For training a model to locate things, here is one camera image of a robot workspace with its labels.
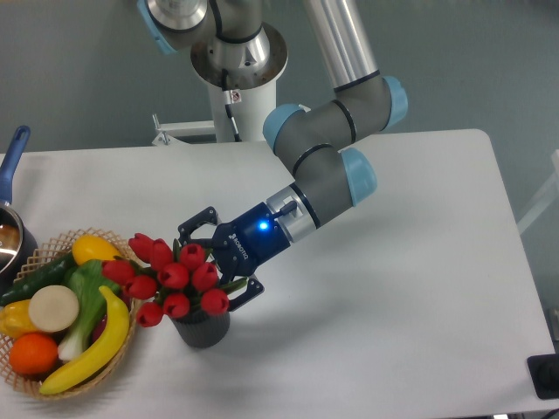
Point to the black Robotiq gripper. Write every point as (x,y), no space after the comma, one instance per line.
(240,246)

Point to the red tulip bouquet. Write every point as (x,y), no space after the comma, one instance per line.
(175,281)

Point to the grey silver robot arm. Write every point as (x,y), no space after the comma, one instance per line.
(240,57)

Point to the dark grey ribbed vase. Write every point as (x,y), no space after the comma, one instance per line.
(201,330)

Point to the yellow banana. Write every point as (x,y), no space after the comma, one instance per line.
(98,354)

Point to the yellow squash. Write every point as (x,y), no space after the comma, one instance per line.
(112,263)

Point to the green bok choy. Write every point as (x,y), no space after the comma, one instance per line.
(85,282)

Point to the woven wicker basket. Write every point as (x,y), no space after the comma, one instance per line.
(55,248)

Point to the green cucumber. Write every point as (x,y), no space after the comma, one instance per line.
(52,273)

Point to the beige round disc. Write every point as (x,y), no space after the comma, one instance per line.
(53,308)

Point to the orange fruit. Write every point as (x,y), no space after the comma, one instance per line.
(33,353)

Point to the yellow bell pepper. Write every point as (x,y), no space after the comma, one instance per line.
(16,321)

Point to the black device at edge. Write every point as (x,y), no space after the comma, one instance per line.
(543,370)

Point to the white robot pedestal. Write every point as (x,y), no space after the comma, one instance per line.
(236,115)

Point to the blue handled saucepan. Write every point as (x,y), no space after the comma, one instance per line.
(17,243)

